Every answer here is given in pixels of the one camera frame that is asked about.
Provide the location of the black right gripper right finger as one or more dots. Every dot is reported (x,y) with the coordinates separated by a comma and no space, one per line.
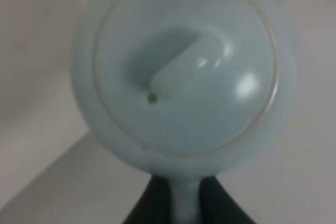
(217,206)

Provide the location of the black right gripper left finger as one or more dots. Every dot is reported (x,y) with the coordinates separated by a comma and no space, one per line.
(154,206)

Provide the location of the light blue porcelain teapot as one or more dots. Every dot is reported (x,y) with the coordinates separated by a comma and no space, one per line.
(183,89)

